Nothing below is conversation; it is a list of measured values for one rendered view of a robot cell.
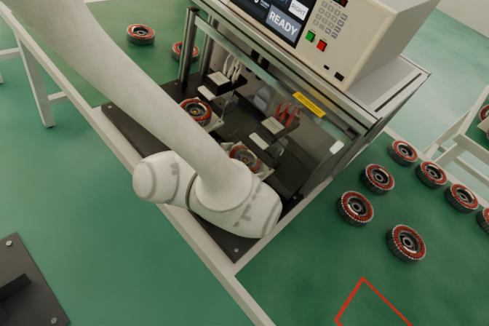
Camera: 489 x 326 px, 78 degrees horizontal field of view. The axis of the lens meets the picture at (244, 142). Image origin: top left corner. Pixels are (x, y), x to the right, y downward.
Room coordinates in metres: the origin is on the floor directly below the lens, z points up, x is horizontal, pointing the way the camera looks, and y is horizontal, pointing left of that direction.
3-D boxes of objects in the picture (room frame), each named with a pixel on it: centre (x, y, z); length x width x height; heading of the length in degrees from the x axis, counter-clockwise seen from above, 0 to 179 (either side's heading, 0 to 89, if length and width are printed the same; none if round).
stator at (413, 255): (0.57, -0.58, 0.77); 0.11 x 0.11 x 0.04
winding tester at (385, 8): (0.94, -0.08, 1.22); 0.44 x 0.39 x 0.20; 62
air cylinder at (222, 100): (0.85, 0.12, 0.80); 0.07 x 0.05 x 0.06; 62
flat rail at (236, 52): (0.75, 0.04, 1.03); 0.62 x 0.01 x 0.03; 62
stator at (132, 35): (1.07, 0.58, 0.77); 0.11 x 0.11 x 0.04
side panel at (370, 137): (0.86, -0.39, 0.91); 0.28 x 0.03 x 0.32; 152
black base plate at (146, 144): (0.67, 0.08, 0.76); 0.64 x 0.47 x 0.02; 62
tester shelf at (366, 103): (0.94, -0.07, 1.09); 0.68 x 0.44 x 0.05; 62
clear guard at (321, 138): (0.57, -0.10, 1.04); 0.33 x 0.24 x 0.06; 152
